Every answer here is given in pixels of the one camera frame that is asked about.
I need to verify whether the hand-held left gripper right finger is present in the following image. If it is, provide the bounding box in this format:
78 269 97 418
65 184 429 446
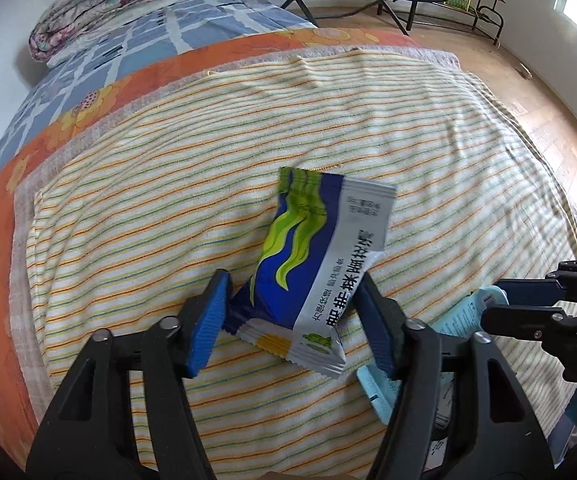
355 272 555 480

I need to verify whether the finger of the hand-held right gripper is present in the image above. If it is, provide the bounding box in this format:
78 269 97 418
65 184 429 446
493 257 577 307
481 302 577 356

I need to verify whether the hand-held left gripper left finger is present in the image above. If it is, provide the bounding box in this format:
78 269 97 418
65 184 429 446
26 269 234 480

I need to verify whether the light blue packet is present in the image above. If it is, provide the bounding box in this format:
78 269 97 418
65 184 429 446
355 285 510 453

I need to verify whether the blue green white sachet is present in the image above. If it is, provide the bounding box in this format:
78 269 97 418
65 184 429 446
222 166 398 379

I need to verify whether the yellow striped towel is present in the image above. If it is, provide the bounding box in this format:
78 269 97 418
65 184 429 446
25 55 577 477

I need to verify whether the black metal clothes rack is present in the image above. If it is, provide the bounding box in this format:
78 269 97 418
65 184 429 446
402 0 515 47

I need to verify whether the blue checked mattress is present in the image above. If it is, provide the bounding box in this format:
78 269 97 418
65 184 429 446
0 0 320 207

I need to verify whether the folded white cloth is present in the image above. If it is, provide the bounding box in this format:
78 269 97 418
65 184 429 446
45 0 200 69

